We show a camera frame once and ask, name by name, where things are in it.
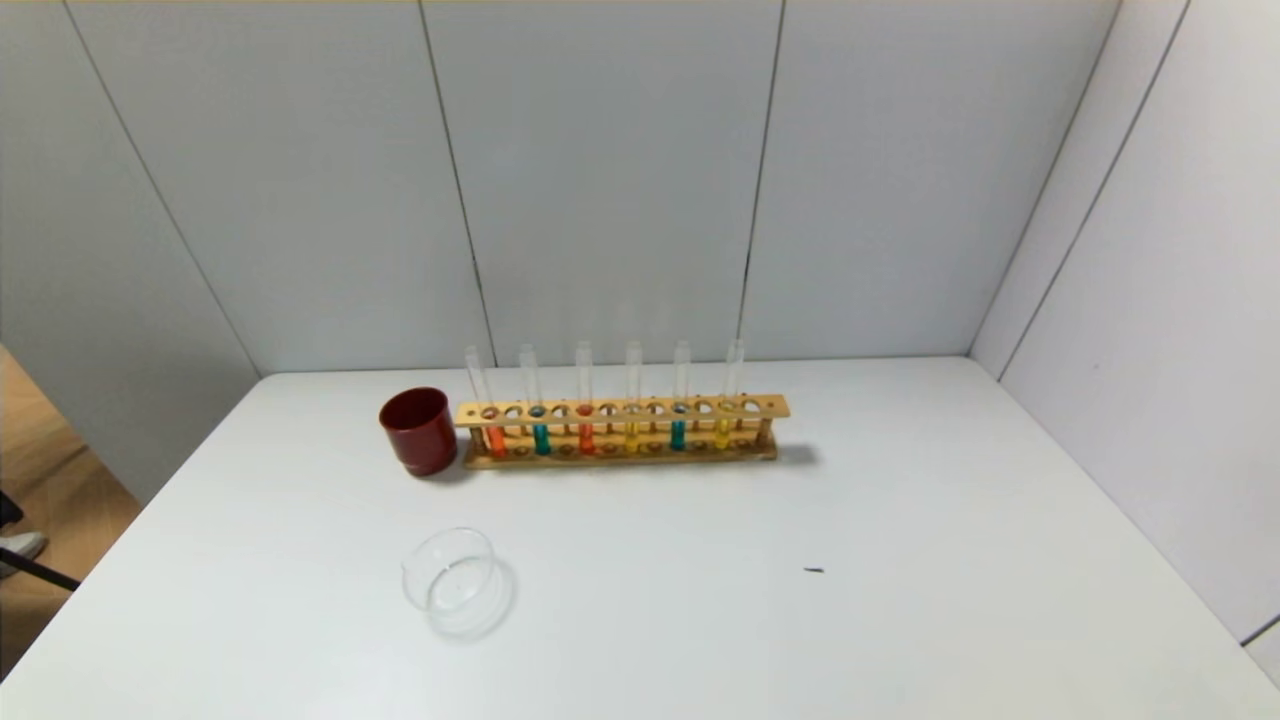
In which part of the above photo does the blue pigment test tube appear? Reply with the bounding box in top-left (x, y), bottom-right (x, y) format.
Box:
top-left (671, 340), bottom-right (692, 452)
top-left (517, 343), bottom-right (553, 458)

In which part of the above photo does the orange-red pigment test tube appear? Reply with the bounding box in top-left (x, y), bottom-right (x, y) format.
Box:
top-left (464, 345), bottom-right (509, 460)

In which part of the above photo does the yellow pigment test tube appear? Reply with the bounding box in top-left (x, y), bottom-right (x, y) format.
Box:
top-left (713, 339), bottom-right (747, 451)
top-left (624, 340), bottom-right (645, 454)

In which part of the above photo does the red pigment test tube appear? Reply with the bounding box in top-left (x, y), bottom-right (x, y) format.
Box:
top-left (574, 340), bottom-right (598, 457)

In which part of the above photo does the wooden test tube rack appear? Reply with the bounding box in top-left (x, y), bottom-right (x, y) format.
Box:
top-left (455, 394), bottom-right (792, 471)

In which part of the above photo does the dark red cup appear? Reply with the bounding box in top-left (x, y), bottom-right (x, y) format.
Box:
top-left (379, 387), bottom-right (459, 478)

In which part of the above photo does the clear glass beaker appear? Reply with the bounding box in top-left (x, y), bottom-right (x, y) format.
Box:
top-left (401, 527), bottom-right (515, 640)

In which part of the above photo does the black chair leg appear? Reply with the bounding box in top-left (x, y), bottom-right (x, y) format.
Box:
top-left (0, 548), bottom-right (82, 592)

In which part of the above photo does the grey shoe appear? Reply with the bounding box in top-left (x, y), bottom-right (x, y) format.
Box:
top-left (0, 532), bottom-right (49, 580)

